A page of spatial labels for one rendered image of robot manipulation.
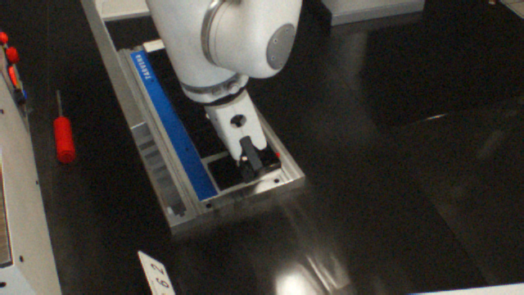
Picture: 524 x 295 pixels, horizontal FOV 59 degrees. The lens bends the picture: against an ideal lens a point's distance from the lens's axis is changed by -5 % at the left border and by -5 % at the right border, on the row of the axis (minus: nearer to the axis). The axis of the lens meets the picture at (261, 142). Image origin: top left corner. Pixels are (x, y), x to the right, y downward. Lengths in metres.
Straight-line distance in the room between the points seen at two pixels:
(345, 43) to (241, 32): 0.59
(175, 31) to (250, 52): 0.09
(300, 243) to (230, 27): 0.33
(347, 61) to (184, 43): 0.52
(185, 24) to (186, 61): 0.05
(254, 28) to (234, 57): 0.04
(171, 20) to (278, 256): 0.34
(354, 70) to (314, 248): 0.41
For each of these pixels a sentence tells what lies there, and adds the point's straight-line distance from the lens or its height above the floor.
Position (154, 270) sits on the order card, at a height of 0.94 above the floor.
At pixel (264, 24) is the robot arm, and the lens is 0.45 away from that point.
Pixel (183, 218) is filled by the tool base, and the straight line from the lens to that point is 0.68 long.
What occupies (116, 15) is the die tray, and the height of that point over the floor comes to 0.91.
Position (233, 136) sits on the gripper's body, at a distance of 0.59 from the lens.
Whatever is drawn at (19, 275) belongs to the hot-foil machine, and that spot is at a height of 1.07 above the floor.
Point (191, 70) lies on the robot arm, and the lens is 0.53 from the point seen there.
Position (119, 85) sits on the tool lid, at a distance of 0.59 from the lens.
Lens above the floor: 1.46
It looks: 45 degrees down
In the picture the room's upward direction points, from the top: straight up
